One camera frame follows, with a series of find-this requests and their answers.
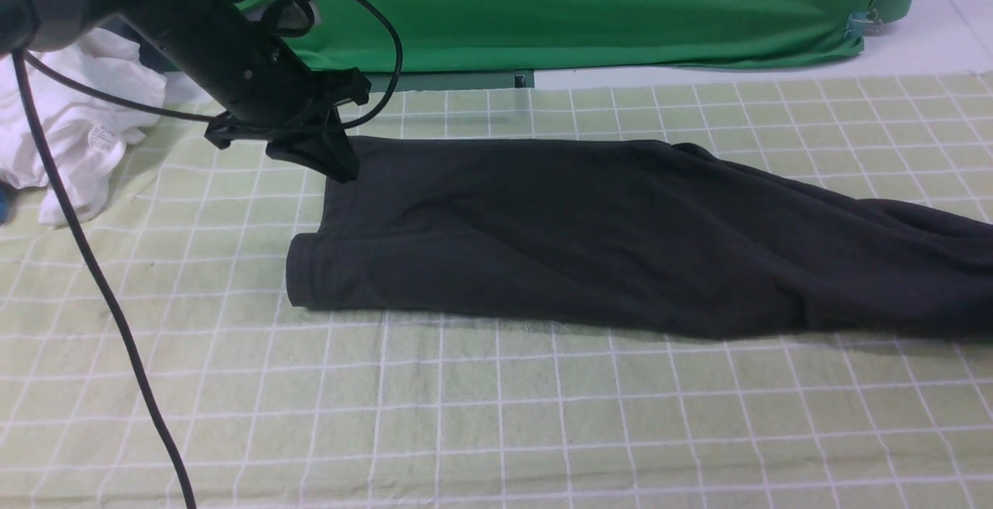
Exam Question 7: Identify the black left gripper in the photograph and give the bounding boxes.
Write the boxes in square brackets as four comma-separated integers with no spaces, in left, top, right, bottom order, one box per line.
[140,0,370,183]

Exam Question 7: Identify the dark gray long-sleeved shirt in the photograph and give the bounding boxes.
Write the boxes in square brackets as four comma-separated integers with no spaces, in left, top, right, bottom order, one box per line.
[285,137,992,341]

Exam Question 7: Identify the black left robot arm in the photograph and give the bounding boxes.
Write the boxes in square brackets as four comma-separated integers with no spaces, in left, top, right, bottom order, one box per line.
[2,0,370,182]

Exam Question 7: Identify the dark cloth behind white shirt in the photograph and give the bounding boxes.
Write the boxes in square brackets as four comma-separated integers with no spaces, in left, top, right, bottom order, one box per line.
[111,13,185,74]

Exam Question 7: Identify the crumpled white shirt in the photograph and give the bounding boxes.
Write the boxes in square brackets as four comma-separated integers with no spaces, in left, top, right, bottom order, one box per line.
[1,29,166,227]

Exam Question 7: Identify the green backdrop cloth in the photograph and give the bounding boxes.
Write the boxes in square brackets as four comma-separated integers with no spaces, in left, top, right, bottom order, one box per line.
[198,0,928,75]

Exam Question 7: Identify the dark green metal base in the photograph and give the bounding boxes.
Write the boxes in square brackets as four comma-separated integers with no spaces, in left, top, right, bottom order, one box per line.
[395,70,535,92]

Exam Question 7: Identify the light green grid mat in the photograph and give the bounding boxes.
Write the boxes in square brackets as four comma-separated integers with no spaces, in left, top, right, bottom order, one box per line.
[0,73,993,509]

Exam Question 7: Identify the blue object at edge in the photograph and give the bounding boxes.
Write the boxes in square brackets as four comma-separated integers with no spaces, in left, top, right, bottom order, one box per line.
[0,183,13,225]

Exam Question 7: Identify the teal binder clip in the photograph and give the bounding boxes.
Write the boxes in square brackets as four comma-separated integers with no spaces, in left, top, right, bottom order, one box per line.
[843,9,884,40]

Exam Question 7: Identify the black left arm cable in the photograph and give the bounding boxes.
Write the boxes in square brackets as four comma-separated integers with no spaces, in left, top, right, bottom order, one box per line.
[9,0,404,509]

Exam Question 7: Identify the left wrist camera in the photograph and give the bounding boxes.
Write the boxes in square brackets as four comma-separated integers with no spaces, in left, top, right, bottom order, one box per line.
[242,0,320,39]

